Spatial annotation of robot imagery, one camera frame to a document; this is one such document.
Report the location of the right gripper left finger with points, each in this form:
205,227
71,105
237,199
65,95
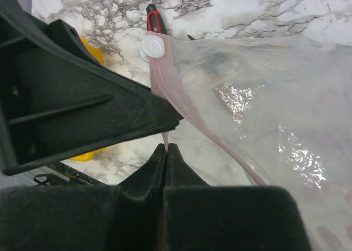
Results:
86,217

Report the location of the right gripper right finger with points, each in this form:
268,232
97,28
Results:
197,216

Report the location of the clear zip top bag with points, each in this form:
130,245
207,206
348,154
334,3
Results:
280,107

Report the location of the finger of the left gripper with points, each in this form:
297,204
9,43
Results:
57,102

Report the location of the red black utility knife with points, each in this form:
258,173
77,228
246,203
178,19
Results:
154,21

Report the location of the black base frame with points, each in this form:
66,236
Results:
61,174

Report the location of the yellow plastic tray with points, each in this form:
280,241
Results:
98,56

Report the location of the yellow handled pliers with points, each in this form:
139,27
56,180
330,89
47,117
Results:
190,38

